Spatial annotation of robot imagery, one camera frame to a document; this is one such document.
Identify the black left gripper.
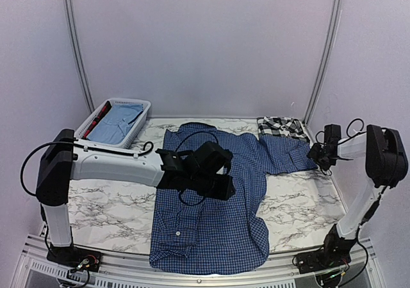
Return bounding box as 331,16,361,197
190,172,236,200

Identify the blue checked shirt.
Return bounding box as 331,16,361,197
149,122,316,275

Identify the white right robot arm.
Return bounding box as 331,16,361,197
307,124,409,268

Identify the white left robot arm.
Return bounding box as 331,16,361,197
35,129,235,266

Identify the black white plaid shirt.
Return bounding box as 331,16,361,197
256,116,310,143

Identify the light blue folded shirt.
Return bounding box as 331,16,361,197
86,104,144,145

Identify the red black folded garment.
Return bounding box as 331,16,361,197
82,100,112,140

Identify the white plastic basket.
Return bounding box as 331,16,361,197
74,98,151,148

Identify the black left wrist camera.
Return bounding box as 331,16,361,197
183,141,233,175

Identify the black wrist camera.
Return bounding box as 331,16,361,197
183,141,233,175
324,124,341,147

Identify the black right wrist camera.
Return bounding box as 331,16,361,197
324,124,341,147

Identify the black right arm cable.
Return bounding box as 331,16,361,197
346,118,366,138

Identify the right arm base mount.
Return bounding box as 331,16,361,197
292,250,351,274

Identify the aluminium front rail frame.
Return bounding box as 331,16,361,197
11,235,386,287

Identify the right aluminium wall post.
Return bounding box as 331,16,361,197
303,0,343,125

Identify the aluminium wall post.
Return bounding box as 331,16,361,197
303,0,343,125
63,0,95,113

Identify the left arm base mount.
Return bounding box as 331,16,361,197
47,246,103,272

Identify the left aluminium wall post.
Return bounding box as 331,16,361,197
63,0,95,113

